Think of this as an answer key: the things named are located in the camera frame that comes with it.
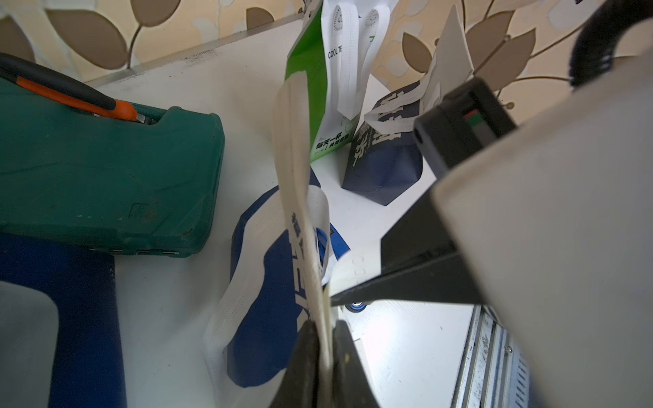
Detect blue stapler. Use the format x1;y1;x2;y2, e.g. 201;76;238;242
345;302;367;314

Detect orange black utility knife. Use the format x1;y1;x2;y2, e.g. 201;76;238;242
1;53;156;125

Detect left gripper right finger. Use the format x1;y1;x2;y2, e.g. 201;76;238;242
333;321;380;408

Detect dark blue bag white handles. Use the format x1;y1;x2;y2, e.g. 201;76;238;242
342;7;473;206

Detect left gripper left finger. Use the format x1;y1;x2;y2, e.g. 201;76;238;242
270;321;320;408

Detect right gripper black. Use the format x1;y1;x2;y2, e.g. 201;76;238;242
329;185;483;306

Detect green white bag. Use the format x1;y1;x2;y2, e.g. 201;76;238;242
286;0;397;161

